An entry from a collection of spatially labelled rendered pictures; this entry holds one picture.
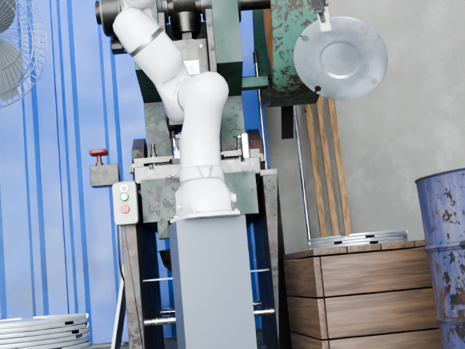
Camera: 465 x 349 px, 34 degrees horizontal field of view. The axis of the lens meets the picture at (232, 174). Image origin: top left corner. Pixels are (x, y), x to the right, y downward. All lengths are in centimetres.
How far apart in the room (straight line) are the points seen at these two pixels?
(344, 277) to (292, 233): 193
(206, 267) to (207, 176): 24
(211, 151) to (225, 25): 91
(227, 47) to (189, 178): 92
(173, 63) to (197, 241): 47
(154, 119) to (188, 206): 115
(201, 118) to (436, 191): 65
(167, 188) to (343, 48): 75
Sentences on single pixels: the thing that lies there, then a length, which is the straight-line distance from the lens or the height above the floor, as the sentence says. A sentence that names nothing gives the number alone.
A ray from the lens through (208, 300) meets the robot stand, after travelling 196.
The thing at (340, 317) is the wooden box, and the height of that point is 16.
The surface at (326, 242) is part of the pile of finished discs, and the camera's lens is 221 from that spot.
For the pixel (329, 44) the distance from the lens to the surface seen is 239.
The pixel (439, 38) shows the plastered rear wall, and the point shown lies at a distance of 435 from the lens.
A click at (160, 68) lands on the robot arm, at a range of 204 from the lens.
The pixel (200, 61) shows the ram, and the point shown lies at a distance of 286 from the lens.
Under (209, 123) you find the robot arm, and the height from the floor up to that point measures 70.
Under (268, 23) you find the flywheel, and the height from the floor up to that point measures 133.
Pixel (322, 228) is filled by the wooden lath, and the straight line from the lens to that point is 375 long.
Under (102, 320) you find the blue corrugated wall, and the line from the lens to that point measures 400.
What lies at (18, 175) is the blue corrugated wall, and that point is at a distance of 411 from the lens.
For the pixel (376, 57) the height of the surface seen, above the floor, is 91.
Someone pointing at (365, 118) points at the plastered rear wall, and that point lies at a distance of 414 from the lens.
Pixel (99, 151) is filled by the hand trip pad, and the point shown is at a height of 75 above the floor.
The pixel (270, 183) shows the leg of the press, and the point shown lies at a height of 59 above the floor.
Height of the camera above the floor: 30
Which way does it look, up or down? 7 degrees up
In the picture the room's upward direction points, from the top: 5 degrees counter-clockwise
